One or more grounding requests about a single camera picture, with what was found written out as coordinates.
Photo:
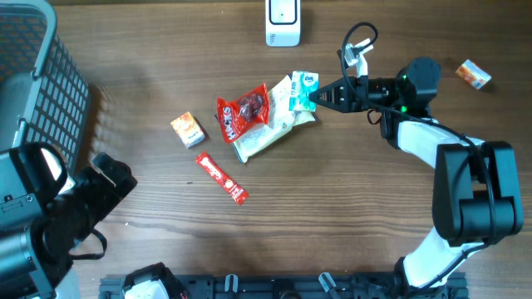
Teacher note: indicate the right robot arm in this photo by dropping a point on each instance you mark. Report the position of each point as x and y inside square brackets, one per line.
[476, 199]

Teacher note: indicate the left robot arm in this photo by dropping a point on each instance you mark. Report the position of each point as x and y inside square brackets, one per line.
[45, 214]

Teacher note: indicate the white cream snack bag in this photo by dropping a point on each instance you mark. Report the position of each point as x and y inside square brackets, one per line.
[281, 121]

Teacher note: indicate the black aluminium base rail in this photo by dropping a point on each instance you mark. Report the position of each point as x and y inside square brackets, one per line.
[356, 286]

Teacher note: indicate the orange small box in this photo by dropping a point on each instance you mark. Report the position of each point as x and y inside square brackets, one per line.
[188, 129]
[473, 74]

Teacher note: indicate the red stick sachet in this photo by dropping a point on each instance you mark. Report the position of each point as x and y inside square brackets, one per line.
[236, 192]

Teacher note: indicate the grey plastic mesh basket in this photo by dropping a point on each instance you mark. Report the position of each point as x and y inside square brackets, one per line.
[44, 97]

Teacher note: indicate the teal small box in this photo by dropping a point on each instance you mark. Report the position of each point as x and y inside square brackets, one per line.
[303, 84]

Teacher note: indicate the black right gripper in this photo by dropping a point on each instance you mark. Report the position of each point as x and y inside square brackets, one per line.
[347, 103]

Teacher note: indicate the white barcode scanner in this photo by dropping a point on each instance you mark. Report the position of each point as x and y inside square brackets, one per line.
[282, 23]

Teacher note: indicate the red candy bag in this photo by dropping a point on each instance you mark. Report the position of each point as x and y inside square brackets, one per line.
[237, 117]

